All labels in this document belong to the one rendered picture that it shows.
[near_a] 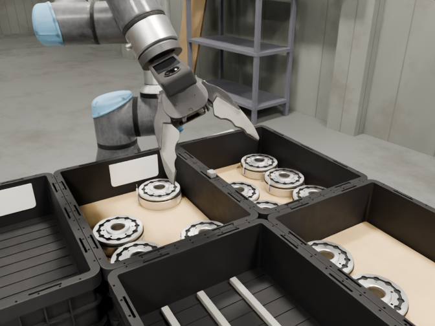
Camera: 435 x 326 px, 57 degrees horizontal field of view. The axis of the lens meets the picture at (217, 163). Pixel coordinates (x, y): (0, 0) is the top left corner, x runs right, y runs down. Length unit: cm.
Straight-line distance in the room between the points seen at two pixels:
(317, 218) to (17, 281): 58
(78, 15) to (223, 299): 55
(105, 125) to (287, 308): 70
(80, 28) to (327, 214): 59
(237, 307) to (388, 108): 315
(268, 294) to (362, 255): 23
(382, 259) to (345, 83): 297
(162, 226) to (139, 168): 19
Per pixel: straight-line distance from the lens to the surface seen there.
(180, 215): 94
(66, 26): 78
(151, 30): 64
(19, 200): 99
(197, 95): 62
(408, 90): 361
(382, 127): 379
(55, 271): 84
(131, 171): 103
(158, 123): 62
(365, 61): 361
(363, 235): 93
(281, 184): 101
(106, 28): 77
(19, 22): 1102
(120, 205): 100
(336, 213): 89
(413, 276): 85
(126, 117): 113
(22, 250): 92
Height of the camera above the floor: 134
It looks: 26 degrees down
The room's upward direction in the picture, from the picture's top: straight up
